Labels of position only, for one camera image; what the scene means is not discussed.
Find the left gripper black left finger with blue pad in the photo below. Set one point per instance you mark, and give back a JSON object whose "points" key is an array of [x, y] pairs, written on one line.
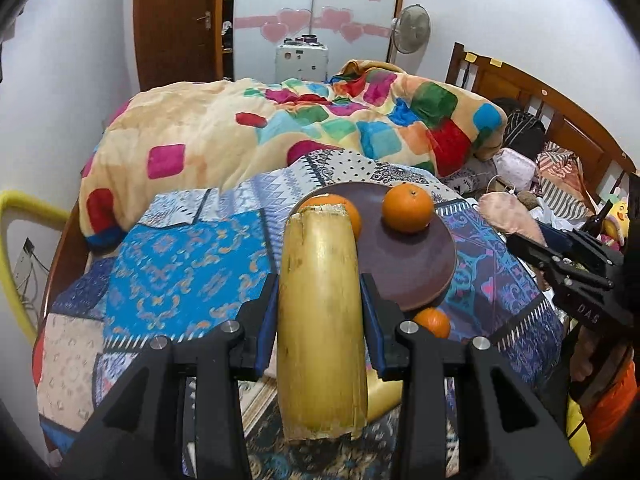
{"points": [[136, 431]]}

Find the purple round plate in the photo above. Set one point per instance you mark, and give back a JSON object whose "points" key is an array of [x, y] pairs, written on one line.
{"points": [[413, 270]]}

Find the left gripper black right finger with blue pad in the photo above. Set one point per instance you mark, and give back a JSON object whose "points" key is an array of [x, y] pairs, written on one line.
{"points": [[504, 432]]}

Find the striped cloth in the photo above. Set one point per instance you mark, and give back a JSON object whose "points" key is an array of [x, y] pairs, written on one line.
{"points": [[561, 183]]}

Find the white box appliance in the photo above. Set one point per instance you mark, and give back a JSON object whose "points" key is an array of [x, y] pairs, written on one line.
{"points": [[303, 58]]}

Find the pink patterned pillow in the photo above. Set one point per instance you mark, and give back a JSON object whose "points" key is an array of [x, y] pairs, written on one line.
{"points": [[515, 169]]}

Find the large orange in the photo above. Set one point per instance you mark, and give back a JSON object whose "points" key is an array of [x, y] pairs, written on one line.
{"points": [[407, 208], [335, 204]]}

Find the peeled pomelo segment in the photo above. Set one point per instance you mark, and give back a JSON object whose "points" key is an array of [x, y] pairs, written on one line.
{"points": [[505, 213]]}

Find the wooden wardrobe with sliding doors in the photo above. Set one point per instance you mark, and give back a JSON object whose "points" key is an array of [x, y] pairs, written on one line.
{"points": [[349, 29]]}

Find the colourful patchwork quilt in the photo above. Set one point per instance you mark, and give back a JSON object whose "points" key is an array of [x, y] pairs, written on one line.
{"points": [[219, 134]]}

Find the black backpack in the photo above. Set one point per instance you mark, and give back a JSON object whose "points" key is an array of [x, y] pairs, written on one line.
{"points": [[524, 133]]}

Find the dark glass bottle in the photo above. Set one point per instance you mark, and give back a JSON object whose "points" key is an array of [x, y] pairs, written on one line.
{"points": [[594, 225]]}

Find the wall power socket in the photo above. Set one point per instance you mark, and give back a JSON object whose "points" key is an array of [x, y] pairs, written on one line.
{"points": [[24, 265]]}

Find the standing electric fan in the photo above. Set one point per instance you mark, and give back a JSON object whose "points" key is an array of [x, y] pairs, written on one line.
{"points": [[410, 31]]}

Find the small orange mandarin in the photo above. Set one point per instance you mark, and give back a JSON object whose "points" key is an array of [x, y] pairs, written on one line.
{"points": [[435, 321]]}

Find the wooden headboard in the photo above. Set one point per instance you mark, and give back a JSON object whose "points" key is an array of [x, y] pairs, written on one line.
{"points": [[568, 125]]}

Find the brown wooden door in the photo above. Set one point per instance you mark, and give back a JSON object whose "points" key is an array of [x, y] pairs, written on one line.
{"points": [[177, 40]]}

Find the yellow chick plush toy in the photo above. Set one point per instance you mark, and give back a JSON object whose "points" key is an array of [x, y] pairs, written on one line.
{"points": [[616, 222]]}

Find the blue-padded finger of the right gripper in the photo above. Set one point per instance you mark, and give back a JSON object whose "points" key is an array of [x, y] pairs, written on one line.
{"points": [[555, 239]]}

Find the patterned blue bed sheet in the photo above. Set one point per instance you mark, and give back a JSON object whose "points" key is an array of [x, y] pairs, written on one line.
{"points": [[196, 256]]}

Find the yellow foam tube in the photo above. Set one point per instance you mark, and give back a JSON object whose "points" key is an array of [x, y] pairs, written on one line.
{"points": [[47, 214]]}

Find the yellow sugarcane piece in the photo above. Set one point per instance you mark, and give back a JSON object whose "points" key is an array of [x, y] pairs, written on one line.
{"points": [[382, 396], [321, 361]]}

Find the person's hand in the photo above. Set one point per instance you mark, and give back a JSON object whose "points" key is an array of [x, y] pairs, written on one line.
{"points": [[581, 366]]}

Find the yellow sugarcane piece front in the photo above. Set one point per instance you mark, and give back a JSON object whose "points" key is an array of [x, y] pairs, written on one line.
{"points": [[382, 396]]}

